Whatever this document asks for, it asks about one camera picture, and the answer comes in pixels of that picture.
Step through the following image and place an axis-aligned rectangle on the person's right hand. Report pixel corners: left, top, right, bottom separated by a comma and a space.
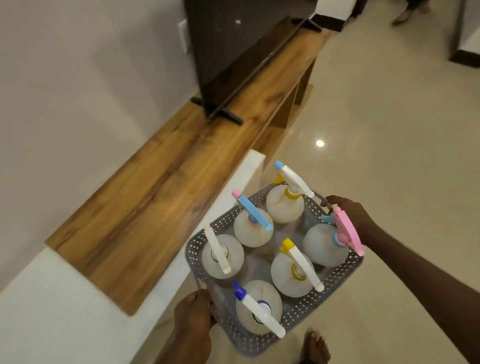
320, 195, 377, 251

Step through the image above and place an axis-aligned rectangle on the person's left hand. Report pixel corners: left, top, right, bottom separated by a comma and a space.
174, 280, 218, 341

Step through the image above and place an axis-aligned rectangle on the grey perforated plastic basket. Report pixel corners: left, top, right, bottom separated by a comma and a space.
185, 183, 364, 357

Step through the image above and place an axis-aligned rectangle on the person's left forearm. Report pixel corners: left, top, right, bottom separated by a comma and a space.
154, 332, 213, 364

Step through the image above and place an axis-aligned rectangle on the person's right forearm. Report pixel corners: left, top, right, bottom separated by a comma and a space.
363, 224, 480, 364

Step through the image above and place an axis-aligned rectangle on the group of white spray bottles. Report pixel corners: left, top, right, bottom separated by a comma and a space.
201, 160, 365, 339

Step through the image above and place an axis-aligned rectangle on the wooden television console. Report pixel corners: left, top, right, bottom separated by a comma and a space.
45, 17, 335, 317

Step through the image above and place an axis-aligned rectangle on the person's bare foot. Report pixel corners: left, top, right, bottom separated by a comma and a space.
299, 329, 332, 364

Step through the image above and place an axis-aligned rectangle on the white stone ledge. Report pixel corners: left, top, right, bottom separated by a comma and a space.
0, 149, 267, 364

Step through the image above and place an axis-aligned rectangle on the black flat television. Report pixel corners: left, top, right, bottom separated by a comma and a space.
183, 0, 324, 126

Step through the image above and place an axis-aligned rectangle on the white wall switch plate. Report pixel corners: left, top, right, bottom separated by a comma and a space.
177, 19, 190, 54

